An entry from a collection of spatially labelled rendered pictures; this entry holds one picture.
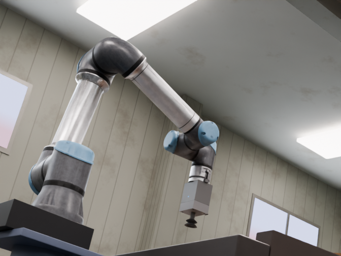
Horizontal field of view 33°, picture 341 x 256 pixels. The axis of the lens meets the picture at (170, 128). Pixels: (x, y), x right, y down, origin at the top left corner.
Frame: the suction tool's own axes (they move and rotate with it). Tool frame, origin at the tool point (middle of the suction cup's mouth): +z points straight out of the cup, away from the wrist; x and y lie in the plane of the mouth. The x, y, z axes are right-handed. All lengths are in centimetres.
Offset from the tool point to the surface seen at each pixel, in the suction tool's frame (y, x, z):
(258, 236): -65, 22, 16
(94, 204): 406, -127, -108
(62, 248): -28, 52, 25
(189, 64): 326, -161, -269
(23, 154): 397, -36, -129
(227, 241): -65, 31, 20
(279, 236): -69, 20, 16
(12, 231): -23, 64, 24
